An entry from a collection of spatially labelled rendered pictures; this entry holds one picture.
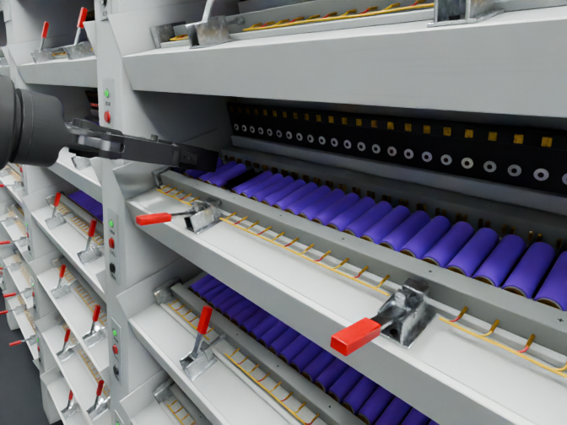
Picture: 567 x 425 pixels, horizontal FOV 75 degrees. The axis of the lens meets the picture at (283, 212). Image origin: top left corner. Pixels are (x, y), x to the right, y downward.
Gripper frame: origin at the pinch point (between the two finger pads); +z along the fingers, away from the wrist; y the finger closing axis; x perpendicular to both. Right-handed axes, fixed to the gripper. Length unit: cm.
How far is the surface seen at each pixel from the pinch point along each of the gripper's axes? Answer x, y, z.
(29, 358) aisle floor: -104, -121, 16
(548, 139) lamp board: 8.6, 39.3, 7.9
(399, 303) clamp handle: -5.3, 36.0, -4.1
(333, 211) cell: -1.7, 23.3, 3.9
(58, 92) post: 7, -79, 4
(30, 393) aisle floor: -104, -98, 12
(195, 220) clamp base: -6.5, 10.4, -4.0
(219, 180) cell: -2.3, 3.2, 3.7
